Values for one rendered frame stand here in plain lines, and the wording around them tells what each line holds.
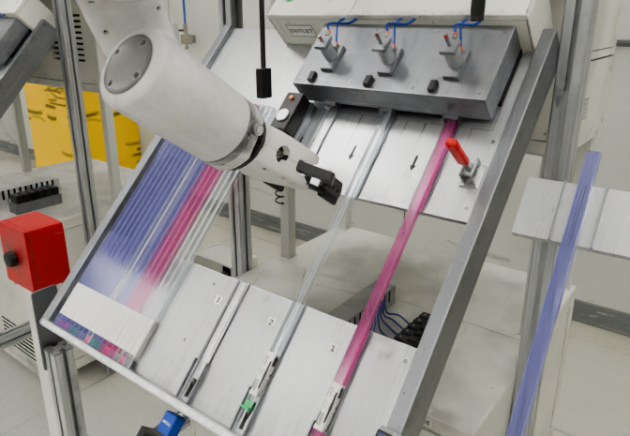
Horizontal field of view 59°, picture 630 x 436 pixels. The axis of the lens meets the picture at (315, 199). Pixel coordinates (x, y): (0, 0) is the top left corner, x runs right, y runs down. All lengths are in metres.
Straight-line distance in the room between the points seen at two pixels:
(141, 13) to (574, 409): 1.89
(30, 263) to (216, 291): 0.65
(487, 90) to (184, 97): 0.44
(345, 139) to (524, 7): 0.33
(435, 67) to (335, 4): 0.25
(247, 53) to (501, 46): 0.55
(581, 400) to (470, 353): 1.08
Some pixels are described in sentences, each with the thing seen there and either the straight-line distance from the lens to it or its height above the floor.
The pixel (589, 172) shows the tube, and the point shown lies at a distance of 0.66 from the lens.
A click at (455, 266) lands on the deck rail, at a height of 0.94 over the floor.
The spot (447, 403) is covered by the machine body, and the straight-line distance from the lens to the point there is 1.04.
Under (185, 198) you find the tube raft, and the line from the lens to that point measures 1.03.
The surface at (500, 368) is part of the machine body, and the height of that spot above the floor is 0.62.
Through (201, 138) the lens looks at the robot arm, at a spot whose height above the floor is 1.13.
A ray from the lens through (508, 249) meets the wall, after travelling 2.67.
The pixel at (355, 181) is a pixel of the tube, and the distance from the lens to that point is 0.85.
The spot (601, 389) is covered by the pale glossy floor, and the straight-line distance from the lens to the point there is 2.30.
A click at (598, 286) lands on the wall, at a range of 2.62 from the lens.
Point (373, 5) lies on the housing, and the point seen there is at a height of 1.26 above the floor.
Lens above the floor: 1.25
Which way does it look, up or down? 18 degrees down
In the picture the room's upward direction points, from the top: straight up
